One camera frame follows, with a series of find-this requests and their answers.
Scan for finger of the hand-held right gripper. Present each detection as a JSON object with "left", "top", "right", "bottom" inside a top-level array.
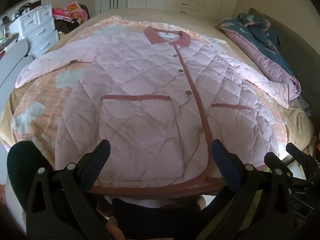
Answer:
[
  {"left": 264, "top": 152, "right": 295, "bottom": 179},
  {"left": 286, "top": 142, "right": 320, "bottom": 172}
]

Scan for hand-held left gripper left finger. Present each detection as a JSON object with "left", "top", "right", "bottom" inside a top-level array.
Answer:
[{"left": 26, "top": 139, "right": 119, "bottom": 240}]

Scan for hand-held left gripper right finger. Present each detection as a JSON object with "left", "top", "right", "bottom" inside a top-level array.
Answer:
[{"left": 207, "top": 139, "right": 296, "bottom": 240}]

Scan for pink quilted jacket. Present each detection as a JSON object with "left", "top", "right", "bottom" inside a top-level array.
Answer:
[{"left": 15, "top": 26, "right": 292, "bottom": 197}]

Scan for dark clothes pile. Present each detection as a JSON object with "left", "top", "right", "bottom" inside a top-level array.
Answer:
[{"left": 54, "top": 5, "right": 90, "bottom": 35}]

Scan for person's dark pants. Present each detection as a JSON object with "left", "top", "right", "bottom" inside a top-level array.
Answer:
[{"left": 110, "top": 196, "right": 220, "bottom": 240}]

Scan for orange blanket with white clouds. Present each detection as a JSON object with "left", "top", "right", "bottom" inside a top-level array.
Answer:
[{"left": 11, "top": 15, "right": 290, "bottom": 173}]

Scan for blue floral duvet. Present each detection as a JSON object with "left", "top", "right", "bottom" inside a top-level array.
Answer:
[{"left": 216, "top": 12, "right": 312, "bottom": 118}]

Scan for grey headboard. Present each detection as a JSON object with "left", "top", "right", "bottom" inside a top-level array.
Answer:
[{"left": 247, "top": 7, "right": 320, "bottom": 135}]

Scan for light grey rounded furniture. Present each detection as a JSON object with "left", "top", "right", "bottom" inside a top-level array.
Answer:
[{"left": 0, "top": 40, "right": 34, "bottom": 110}]

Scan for white drawer chest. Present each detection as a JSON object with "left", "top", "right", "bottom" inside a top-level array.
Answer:
[{"left": 10, "top": 2, "right": 60, "bottom": 59}]

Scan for pink printed cloth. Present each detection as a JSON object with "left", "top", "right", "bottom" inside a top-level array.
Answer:
[{"left": 52, "top": 1, "right": 90, "bottom": 22}]

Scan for bed with tan sheet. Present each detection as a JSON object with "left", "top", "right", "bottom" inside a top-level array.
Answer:
[{"left": 0, "top": 6, "right": 315, "bottom": 200}]

